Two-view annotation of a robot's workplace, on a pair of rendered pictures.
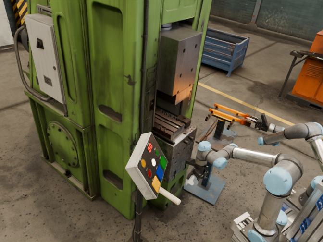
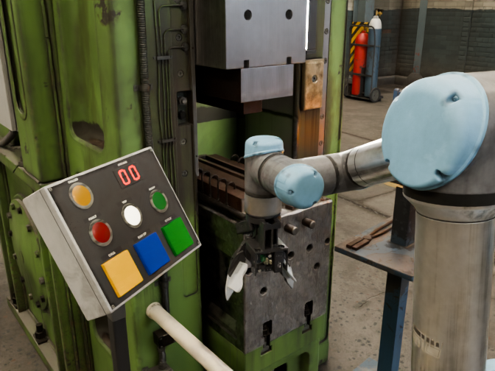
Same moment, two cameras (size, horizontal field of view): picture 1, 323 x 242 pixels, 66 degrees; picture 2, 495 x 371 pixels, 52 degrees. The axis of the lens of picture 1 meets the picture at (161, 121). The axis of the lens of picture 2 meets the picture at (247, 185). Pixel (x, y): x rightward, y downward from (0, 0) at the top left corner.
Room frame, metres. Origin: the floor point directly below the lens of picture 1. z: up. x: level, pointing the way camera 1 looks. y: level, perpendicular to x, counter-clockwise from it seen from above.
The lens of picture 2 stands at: (0.25, -0.53, 1.53)
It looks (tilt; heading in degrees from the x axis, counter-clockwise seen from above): 20 degrees down; 17
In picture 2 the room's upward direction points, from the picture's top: straight up
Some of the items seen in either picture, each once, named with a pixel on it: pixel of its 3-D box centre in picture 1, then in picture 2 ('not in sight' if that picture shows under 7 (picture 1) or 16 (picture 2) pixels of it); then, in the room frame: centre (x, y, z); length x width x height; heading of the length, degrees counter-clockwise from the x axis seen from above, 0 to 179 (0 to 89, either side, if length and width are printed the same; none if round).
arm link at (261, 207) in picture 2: (201, 159); (264, 202); (1.17, -0.28, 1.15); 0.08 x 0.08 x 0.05
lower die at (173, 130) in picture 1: (158, 122); (227, 181); (1.81, 0.03, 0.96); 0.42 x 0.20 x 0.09; 55
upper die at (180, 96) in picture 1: (161, 85); (225, 75); (1.81, 0.03, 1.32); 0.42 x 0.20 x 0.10; 55
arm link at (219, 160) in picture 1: (218, 159); (298, 179); (1.11, -0.36, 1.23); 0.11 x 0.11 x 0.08; 44
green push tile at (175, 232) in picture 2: (162, 162); (176, 236); (1.26, -0.04, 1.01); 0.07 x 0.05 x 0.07; 170
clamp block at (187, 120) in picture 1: (183, 121); not in sight; (1.87, -0.20, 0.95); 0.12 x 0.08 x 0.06; 55
